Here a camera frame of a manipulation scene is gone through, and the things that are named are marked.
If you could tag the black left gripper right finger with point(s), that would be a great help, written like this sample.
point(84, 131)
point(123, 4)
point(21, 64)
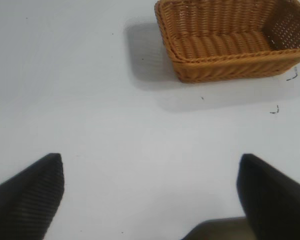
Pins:
point(277, 205)

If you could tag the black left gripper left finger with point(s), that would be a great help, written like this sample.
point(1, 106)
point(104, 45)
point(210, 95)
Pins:
point(27, 200)

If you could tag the brown wicker basket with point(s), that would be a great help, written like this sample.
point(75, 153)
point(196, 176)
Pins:
point(215, 45)

